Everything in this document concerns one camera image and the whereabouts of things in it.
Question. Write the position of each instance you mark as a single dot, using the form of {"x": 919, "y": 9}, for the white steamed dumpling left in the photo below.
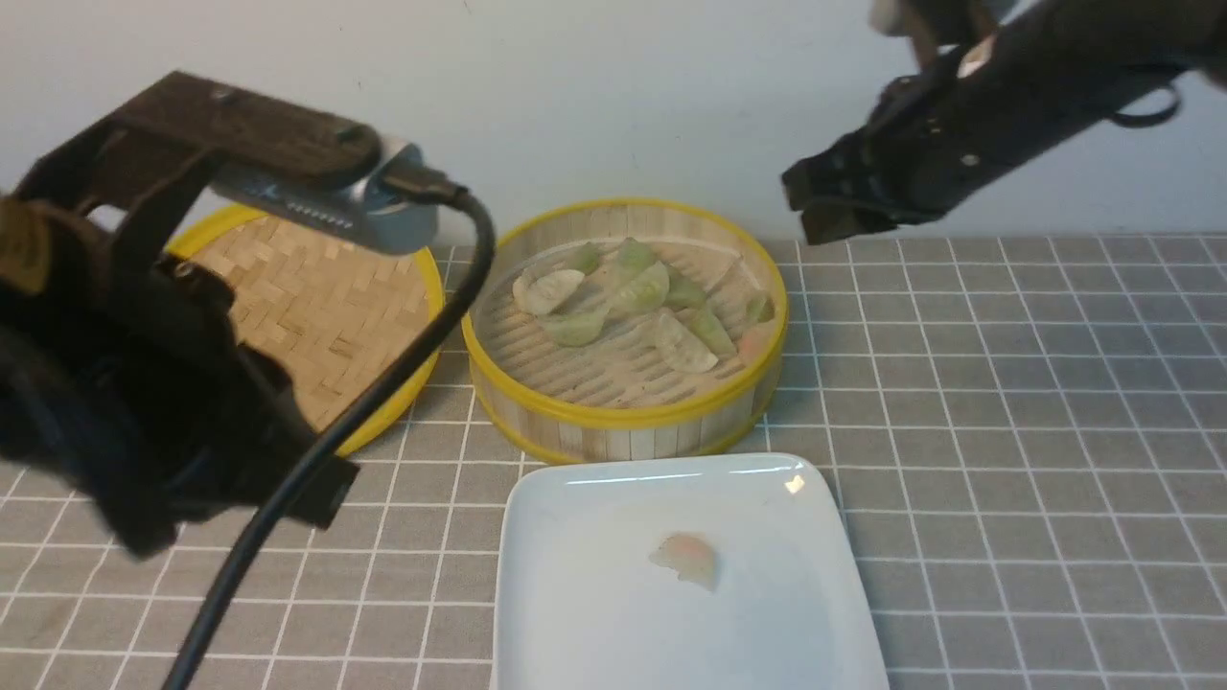
{"x": 542, "y": 296}

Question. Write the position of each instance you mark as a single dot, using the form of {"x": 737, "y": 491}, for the green dumpling back left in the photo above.
{"x": 587, "y": 258}

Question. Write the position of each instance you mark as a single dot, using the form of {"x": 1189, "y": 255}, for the dark green dumpling centre right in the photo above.
{"x": 684, "y": 293}

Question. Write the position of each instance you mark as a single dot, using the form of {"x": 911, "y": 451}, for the pink steamed dumpling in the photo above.
{"x": 690, "y": 557}

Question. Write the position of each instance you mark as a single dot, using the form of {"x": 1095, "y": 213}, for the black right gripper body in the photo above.
{"x": 992, "y": 91}

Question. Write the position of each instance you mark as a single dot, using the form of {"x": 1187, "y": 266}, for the white square plate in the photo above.
{"x": 579, "y": 606}

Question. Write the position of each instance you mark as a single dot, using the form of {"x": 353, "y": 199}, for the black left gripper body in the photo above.
{"x": 122, "y": 371}

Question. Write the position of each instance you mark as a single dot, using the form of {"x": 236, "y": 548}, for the white dumpling centre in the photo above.
{"x": 679, "y": 348}

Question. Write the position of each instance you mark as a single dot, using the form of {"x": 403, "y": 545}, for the green dumpling centre top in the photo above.
{"x": 639, "y": 279}

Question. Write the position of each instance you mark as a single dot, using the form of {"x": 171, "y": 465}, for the green dumpling right edge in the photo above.
{"x": 760, "y": 308}

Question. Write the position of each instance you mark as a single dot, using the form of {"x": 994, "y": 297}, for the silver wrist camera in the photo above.
{"x": 390, "y": 209}

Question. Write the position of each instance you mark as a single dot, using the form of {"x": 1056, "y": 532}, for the green steamed dumpling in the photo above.
{"x": 708, "y": 327}

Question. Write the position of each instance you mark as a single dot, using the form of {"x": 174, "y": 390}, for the bamboo steamer basket yellow rim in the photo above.
{"x": 615, "y": 399}

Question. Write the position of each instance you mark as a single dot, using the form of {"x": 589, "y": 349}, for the bamboo steamer lid yellow rim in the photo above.
{"x": 333, "y": 314}

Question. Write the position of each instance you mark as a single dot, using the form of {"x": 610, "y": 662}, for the pale green dumpling front left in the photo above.
{"x": 574, "y": 329}

